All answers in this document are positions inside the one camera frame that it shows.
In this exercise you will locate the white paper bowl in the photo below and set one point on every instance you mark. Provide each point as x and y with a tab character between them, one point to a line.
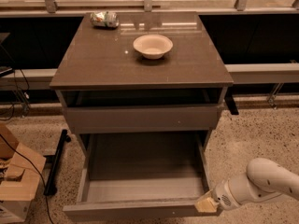
153	47

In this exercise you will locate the black stand leg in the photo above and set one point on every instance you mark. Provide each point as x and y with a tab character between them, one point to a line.
54	161

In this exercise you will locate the grey drawer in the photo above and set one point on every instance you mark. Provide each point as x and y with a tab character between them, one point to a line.
82	120
140	175

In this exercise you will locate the cardboard box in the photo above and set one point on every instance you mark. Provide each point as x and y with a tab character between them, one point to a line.
20	175

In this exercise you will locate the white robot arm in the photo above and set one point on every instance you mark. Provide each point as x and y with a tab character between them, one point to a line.
264	181

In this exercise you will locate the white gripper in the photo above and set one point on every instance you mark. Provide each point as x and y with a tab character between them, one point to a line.
222	194

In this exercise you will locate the grey drawer cabinet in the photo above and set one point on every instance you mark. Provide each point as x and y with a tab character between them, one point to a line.
102	69

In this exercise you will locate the crumpled snack bag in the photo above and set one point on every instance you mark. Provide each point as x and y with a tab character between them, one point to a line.
105	19

